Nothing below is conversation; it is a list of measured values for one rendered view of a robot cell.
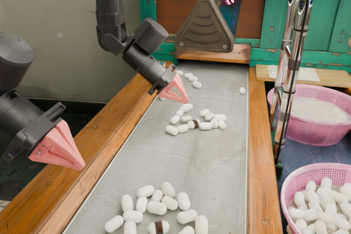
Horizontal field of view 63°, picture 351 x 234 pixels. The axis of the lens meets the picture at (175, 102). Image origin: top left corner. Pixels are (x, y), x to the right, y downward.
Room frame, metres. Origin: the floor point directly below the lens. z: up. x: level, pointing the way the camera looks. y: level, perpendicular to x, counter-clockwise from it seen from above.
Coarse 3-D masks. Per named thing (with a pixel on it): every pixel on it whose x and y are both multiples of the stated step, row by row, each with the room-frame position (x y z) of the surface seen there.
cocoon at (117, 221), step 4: (116, 216) 0.35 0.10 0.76; (120, 216) 0.35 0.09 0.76; (112, 220) 0.34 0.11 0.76; (116, 220) 0.34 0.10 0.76; (120, 220) 0.35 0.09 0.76; (108, 224) 0.34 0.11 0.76; (112, 224) 0.34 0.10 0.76; (116, 224) 0.34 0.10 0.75; (120, 224) 0.34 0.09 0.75; (108, 228) 0.33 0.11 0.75; (112, 228) 0.33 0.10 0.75; (116, 228) 0.34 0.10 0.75
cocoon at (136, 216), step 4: (124, 212) 0.36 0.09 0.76; (128, 212) 0.36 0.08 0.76; (132, 212) 0.36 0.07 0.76; (136, 212) 0.36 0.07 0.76; (140, 212) 0.36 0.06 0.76; (124, 216) 0.36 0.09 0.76; (128, 216) 0.35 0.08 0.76; (132, 216) 0.35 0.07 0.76; (136, 216) 0.35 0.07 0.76; (140, 216) 0.35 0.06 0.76; (132, 220) 0.35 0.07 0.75; (136, 220) 0.35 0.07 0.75; (140, 220) 0.35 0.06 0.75
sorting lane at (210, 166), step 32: (192, 96) 0.88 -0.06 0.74; (224, 96) 0.88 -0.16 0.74; (160, 128) 0.67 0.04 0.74; (192, 128) 0.67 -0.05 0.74; (128, 160) 0.53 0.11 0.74; (160, 160) 0.53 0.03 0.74; (192, 160) 0.53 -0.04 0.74; (224, 160) 0.53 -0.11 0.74; (96, 192) 0.43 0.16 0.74; (128, 192) 0.43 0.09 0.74; (192, 192) 0.43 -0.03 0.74; (224, 192) 0.43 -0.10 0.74; (96, 224) 0.35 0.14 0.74; (192, 224) 0.35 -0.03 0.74; (224, 224) 0.35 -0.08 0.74
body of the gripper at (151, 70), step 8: (152, 56) 0.71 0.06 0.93; (144, 64) 0.68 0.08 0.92; (152, 64) 0.69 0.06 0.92; (160, 64) 0.70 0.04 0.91; (144, 72) 0.68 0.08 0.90; (152, 72) 0.68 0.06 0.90; (160, 72) 0.68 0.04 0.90; (152, 80) 0.68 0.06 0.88; (160, 80) 0.65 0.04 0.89; (152, 88) 0.65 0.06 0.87
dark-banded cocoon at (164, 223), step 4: (164, 220) 0.34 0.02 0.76; (152, 224) 0.34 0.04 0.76; (164, 224) 0.34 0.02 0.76; (168, 224) 0.34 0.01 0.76; (148, 228) 0.33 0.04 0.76; (152, 228) 0.33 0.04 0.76; (164, 228) 0.33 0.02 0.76; (168, 228) 0.33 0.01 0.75; (152, 232) 0.33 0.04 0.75; (164, 232) 0.33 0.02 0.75
